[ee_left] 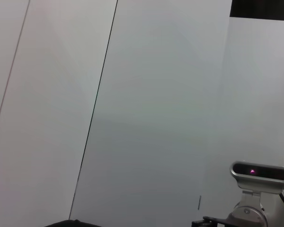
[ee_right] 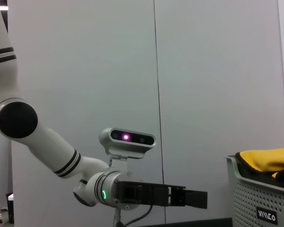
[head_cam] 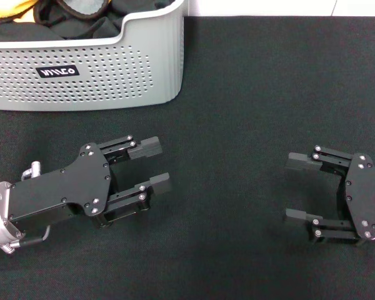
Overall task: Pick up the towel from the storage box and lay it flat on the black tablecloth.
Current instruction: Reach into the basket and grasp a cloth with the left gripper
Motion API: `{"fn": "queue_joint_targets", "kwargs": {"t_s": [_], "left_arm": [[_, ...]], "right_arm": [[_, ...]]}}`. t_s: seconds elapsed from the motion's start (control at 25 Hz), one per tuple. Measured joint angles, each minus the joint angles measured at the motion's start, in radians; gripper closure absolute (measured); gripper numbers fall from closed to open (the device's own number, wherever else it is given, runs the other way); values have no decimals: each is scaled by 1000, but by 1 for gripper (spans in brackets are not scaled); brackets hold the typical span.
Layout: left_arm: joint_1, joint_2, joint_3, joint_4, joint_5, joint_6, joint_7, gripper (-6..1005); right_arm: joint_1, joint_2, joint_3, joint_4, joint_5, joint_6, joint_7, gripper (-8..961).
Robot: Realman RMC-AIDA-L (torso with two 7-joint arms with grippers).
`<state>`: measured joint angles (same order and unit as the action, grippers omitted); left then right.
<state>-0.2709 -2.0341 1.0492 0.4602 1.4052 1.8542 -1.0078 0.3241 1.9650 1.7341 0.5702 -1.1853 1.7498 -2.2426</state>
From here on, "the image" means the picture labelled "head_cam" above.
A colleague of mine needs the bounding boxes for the left arm cable with connector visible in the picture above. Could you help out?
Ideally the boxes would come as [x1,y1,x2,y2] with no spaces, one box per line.
[1,225,53,256]

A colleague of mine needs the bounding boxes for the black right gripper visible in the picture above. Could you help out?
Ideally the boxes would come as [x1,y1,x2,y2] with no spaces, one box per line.
[282,144,375,247]

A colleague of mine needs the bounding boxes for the grey towel with black trim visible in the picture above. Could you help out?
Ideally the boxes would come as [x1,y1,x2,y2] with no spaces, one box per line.
[33,0,114,25]

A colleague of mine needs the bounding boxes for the grey perforated storage box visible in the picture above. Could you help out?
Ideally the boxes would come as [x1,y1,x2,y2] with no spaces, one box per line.
[0,0,186,113]

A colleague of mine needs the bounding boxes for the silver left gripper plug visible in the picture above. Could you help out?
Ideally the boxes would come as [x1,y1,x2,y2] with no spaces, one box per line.
[21,161,44,181]

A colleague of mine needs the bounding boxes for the orange-yellow towel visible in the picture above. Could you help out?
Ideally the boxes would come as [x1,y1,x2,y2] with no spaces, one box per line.
[12,12,36,24]

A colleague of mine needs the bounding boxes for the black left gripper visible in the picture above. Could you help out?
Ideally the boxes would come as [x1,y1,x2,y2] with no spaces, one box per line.
[7,134,163,229]

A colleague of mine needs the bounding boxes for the black cloth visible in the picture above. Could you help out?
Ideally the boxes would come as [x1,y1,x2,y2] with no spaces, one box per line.
[0,0,176,42]

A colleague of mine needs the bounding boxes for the yellow towel with black trim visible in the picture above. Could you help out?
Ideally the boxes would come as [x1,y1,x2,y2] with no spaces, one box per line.
[0,0,36,24]

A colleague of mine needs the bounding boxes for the black tablecloth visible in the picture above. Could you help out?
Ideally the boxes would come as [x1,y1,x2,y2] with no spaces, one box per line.
[0,15,375,300]

